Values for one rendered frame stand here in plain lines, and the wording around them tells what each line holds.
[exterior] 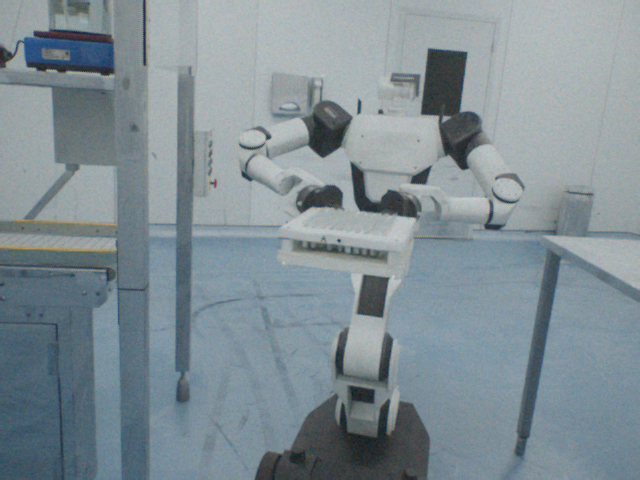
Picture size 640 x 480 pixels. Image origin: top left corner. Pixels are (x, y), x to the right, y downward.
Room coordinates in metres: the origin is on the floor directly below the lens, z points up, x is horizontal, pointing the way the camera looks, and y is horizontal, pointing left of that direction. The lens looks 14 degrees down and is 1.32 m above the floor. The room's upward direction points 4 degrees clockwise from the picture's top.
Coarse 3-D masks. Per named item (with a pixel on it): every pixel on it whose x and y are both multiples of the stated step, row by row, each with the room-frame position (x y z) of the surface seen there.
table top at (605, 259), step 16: (544, 240) 2.03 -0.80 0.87; (560, 240) 2.00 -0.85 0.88; (576, 240) 2.02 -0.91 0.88; (592, 240) 2.04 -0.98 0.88; (608, 240) 2.06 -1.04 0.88; (624, 240) 2.08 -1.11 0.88; (576, 256) 1.80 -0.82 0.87; (592, 256) 1.80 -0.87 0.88; (608, 256) 1.81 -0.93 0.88; (624, 256) 1.83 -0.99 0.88; (592, 272) 1.70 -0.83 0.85; (608, 272) 1.62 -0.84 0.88; (624, 272) 1.63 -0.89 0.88; (624, 288) 1.53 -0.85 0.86
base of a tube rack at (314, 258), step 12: (300, 240) 1.18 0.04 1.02; (288, 252) 1.09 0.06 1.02; (300, 252) 1.09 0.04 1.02; (312, 252) 1.10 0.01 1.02; (324, 252) 1.10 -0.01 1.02; (408, 252) 1.16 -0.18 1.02; (300, 264) 1.08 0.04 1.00; (312, 264) 1.07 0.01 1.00; (324, 264) 1.07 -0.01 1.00; (336, 264) 1.06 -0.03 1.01; (348, 264) 1.06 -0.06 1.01; (360, 264) 1.05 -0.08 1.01; (372, 264) 1.05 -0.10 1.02; (384, 264) 1.05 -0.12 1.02; (396, 276) 1.04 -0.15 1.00
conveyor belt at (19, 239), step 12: (0, 240) 1.48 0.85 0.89; (12, 240) 1.48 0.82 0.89; (24, 240) 1.49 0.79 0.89; (36, 240) 1.50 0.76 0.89; (48, 240) 1.51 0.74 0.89; (60, 240) 1.52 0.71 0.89; (72, 240) 1.52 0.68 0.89; (84, 240) 1.53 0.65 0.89; (96, 240) 1.54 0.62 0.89; (108, 240) 1.55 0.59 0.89; (12, 264) 1.31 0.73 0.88; (24, 264) 1.31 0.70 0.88; (36, 264) 1.31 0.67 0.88; (48, 264) 1.32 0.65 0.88; (60, 264) 1.32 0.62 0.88; (72, 264) 1.32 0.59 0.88; (108, 264) 1.33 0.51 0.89
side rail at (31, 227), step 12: (0, 228) 1.55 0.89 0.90; (12, 228) 1.55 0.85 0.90; (24, 228) 1.55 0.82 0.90; (36, 228) 1.56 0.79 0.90; (48, 228) 1.56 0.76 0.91; (60, 228) 1.56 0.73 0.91; (72, 228) 1.57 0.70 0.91; (84, 228) 1.57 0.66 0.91; (96, 228) 1.58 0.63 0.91; (108, 228) 1.58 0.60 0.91
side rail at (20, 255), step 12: (0, 252) 1.29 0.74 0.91; (12, 252) 1.29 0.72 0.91; (24, 252) 1.30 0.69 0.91; (36, 252) 1.30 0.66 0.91; (48, 252) 1.30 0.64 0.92; (60, 252) 1.31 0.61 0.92; (72, 252) 1.31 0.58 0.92; (84, 252) 1.31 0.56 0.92; (96, 252) 1.32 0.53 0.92; (108, 252) 1.32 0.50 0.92; (84, 264) 1.31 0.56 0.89; (96, 264) 1.31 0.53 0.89
